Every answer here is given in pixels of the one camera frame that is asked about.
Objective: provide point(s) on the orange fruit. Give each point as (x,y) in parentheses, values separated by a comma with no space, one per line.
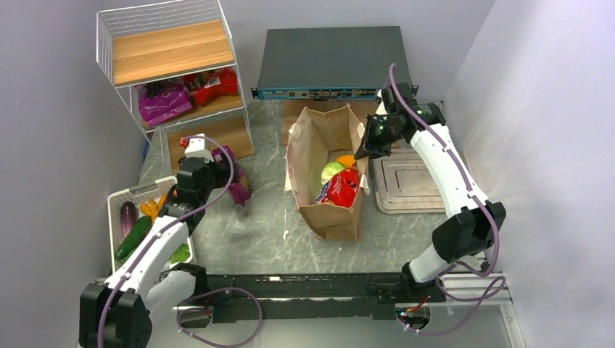
(347,160)

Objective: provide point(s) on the red snack bag upper shelf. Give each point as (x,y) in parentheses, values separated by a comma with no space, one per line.
(205,87)

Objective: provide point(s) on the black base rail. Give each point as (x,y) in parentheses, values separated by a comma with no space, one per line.
(380,296)

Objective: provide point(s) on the dark network switch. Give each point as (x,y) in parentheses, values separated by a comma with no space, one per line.
(331,63)

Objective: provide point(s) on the purple snack bag shelf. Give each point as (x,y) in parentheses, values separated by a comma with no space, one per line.
(172,100)
(239,189)

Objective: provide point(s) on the red candy bag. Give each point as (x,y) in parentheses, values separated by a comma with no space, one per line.
(341,189)

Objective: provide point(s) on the green lettuce toy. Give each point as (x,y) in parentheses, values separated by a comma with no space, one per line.
(182,254)

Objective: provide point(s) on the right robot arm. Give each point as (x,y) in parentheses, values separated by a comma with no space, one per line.
(473,221)

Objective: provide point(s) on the white perforated basket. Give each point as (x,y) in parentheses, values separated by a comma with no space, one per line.
(136,195)

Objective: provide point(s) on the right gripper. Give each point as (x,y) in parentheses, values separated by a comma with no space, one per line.
(372,151)

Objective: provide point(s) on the purple eggplant toy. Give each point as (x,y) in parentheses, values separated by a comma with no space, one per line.
(128,217)

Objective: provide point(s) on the yellow banana toy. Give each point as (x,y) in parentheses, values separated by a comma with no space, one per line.
(152,207)

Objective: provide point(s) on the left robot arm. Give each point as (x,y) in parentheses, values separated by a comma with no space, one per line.
(123,310)

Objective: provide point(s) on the metal tray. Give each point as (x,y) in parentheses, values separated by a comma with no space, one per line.
(404,185)

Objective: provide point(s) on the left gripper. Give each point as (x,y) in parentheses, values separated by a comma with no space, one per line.
(223,175)

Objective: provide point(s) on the white wire shelf rack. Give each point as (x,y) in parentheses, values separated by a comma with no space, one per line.
(155,42)

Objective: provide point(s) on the green cabbage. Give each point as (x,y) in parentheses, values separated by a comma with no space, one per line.
(330,170)

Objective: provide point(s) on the green cucumber toy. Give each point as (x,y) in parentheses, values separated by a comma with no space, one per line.
(136,235)

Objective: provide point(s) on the wooden board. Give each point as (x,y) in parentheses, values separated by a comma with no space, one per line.
(293,108)

